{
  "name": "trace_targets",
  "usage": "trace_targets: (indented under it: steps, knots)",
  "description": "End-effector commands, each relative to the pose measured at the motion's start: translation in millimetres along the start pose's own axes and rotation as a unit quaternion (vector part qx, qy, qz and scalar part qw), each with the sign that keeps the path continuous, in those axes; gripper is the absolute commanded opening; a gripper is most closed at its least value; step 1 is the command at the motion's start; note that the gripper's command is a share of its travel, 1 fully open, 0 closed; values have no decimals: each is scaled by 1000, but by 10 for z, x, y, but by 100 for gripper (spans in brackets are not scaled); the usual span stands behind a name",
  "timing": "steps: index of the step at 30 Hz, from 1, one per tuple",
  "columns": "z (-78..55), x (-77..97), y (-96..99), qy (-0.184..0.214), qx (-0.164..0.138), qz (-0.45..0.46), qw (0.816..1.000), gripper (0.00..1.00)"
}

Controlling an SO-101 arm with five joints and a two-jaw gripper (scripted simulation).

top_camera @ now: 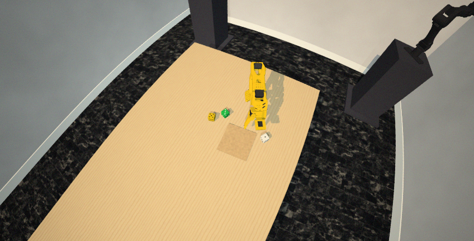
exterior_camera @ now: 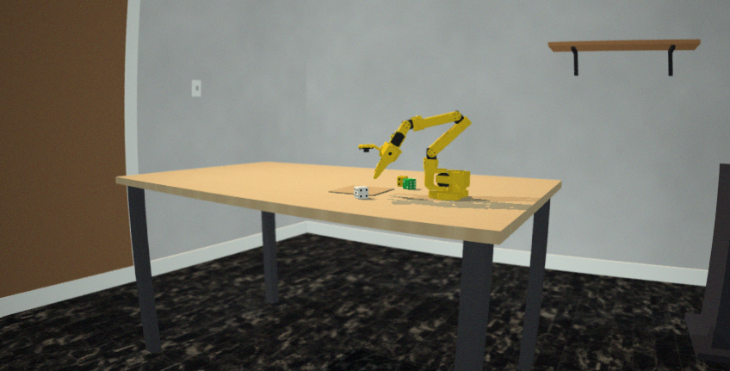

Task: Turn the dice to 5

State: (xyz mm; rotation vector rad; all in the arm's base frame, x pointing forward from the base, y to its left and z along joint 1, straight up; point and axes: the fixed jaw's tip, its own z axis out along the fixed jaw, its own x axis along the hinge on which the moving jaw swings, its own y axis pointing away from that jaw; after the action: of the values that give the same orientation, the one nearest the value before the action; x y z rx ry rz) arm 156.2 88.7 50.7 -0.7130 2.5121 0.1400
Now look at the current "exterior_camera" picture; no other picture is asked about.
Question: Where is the green die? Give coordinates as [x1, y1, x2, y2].
[403, 178, 416, 189]

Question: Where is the brown textured mat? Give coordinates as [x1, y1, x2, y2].
[328, 185, 394, 196]

